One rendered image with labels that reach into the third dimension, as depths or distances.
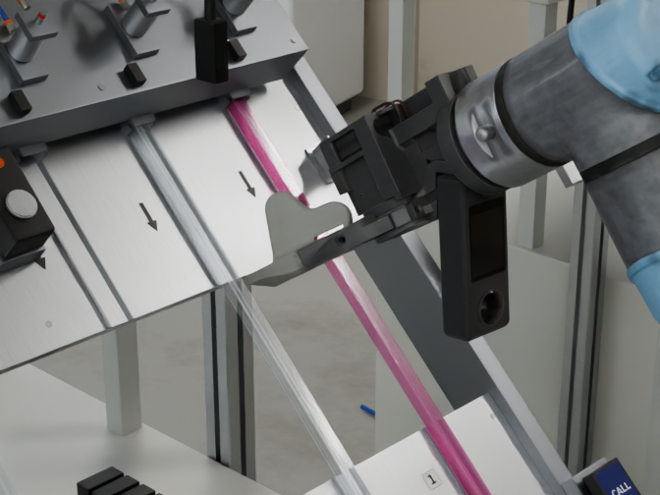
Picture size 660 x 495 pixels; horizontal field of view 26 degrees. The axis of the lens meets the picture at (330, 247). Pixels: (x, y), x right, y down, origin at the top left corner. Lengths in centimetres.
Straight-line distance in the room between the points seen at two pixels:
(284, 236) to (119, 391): 69
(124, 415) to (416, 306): 50
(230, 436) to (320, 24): 325
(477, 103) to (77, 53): 38
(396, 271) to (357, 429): 167
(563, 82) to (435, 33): 422
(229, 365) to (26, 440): 28
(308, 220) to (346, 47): 395
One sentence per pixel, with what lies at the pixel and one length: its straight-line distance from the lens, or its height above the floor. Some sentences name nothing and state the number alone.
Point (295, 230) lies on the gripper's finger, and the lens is 100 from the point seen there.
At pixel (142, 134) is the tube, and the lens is 120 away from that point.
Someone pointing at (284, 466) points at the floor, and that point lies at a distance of 283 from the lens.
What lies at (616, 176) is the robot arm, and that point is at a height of 117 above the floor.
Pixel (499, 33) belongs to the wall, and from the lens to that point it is 496.
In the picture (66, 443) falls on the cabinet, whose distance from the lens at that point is 168.
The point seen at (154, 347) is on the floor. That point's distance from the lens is 332.
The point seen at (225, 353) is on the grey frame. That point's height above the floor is 76.
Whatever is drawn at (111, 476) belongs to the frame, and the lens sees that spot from 149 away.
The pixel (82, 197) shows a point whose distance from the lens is 115.
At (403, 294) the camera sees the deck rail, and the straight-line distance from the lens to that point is 130.
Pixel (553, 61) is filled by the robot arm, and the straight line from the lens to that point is 86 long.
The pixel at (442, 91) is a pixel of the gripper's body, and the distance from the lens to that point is 93.
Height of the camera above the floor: 144
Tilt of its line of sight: 22 degrees down
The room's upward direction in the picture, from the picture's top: straight up
